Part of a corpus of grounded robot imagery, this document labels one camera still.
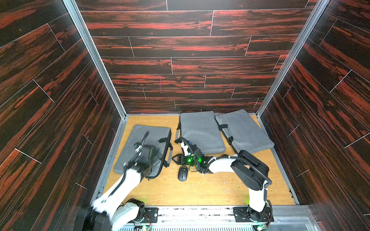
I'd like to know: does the grey laptop bag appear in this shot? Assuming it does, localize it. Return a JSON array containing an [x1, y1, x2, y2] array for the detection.
[[113, 125, 173, 179], [175, 111, 225, 155], [215, 109, 275, 154]]

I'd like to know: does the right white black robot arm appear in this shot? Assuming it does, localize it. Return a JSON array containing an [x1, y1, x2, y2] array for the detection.
[[172, 149, 273, 226]]

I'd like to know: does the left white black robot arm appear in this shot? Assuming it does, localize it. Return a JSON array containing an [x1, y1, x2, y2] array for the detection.
[[73, 145, 161, 231]]

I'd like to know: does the left black computer mouse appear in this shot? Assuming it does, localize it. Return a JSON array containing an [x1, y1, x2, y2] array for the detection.
[[178, 166, 189, 182]]

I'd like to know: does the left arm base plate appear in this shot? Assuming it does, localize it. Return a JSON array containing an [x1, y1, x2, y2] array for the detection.
[[129, 207, 159, 224]]

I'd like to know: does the aluminium front rail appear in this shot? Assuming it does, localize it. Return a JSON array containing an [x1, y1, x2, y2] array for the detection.
[[118, 206, 323, 231]]

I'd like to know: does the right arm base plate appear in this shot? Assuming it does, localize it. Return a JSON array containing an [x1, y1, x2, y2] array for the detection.
[[233, 206, 274, 223]]

